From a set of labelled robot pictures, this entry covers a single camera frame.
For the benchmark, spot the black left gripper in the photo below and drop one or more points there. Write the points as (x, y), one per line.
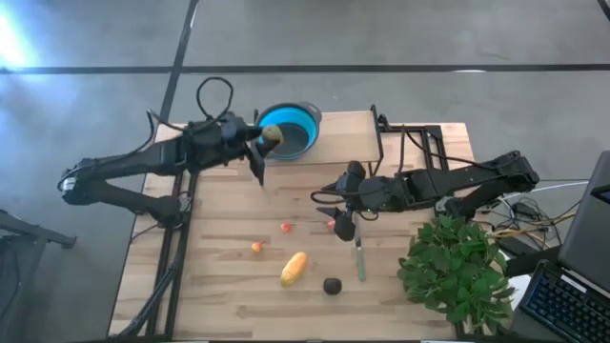
(226, 155)

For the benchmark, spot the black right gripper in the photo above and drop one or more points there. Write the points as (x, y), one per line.
(376, 195)

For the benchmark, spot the green-brown kiwi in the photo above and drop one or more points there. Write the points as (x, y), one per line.
(272, 135)

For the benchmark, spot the blue collapsible bowl grey rim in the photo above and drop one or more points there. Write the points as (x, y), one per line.
(305, 121)

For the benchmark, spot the black avocado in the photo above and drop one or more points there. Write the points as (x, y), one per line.
(332, 286)

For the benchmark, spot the small orange peach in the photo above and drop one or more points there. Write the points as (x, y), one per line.
(256, 247)

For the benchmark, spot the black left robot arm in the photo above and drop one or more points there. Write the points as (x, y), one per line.
(133, 162)

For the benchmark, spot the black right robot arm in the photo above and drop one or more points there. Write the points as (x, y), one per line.
(476, 176)

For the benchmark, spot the raised wooden shelf board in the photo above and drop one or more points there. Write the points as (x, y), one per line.
(348, 138)

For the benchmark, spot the green leafy plant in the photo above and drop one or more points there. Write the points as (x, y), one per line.
(453, 271)

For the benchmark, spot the black power adapter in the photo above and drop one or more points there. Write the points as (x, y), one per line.
(526, 209)

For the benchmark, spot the black rectangular block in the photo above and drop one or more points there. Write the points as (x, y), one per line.
(529, 262)

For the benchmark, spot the black floor stand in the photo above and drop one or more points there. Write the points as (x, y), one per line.
(28, 233)

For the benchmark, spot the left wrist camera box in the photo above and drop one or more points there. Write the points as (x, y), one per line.
(233, 128)

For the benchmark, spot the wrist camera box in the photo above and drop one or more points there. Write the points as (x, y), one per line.
(355, 172)
(233, 128)

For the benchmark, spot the black shelf support bracket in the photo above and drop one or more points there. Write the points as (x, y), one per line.
(378, 143)
(260, 174)

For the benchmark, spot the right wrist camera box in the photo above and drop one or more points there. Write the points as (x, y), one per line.
(355, 172)

